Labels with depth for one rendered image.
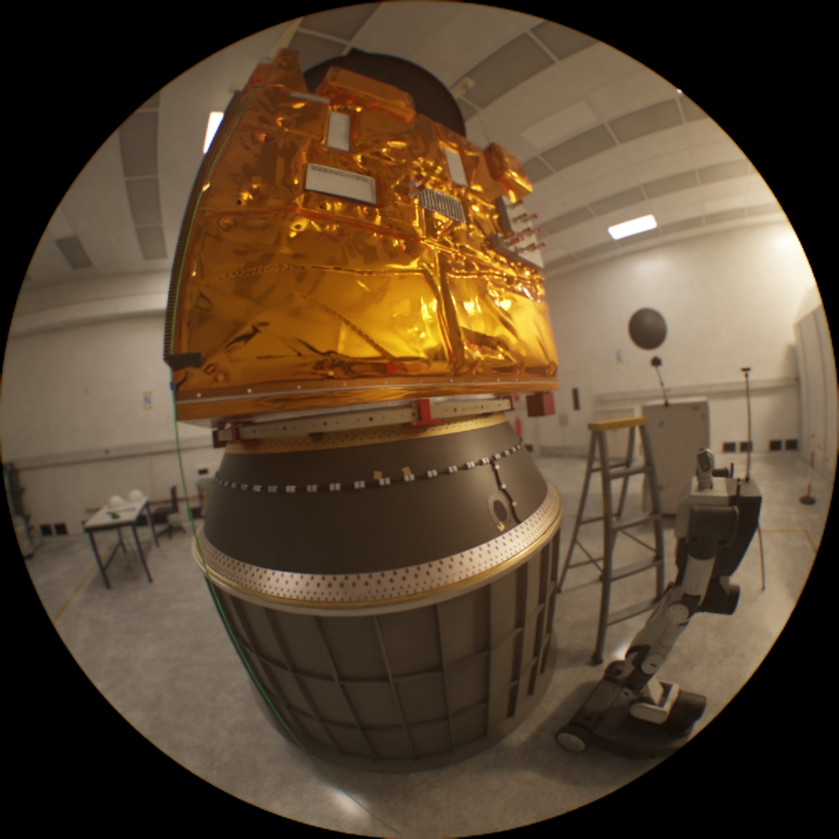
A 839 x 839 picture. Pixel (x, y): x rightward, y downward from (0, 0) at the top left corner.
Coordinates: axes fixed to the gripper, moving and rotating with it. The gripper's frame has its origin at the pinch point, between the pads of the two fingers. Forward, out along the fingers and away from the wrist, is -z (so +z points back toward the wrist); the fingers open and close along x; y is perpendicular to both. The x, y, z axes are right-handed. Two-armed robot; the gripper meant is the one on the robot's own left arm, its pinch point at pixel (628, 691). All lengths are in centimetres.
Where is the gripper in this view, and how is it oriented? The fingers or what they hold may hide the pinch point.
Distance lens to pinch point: 143.6
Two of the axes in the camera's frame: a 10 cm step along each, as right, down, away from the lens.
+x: -6.0, -1.6, 7.9
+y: -8.0, 1.0, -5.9
